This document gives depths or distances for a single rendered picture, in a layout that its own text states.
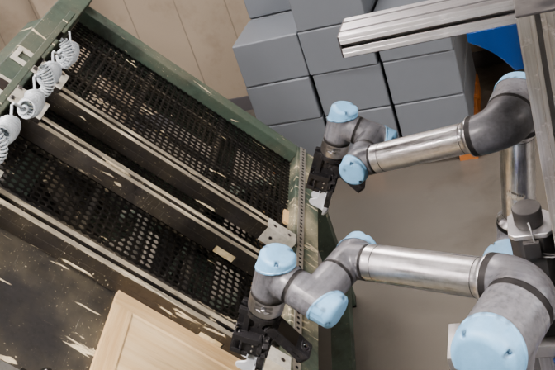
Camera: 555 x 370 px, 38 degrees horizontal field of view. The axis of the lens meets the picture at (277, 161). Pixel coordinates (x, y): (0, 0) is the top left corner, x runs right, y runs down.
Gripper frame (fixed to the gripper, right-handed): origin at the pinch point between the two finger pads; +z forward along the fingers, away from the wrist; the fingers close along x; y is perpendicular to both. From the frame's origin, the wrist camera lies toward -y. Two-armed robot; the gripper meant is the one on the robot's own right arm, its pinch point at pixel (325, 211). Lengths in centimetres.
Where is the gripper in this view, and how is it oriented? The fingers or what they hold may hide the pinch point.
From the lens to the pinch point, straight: 232.6
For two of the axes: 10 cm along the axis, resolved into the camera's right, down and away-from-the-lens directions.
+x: -2.1, 5.2, -8.3
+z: -1.7, 8.1, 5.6
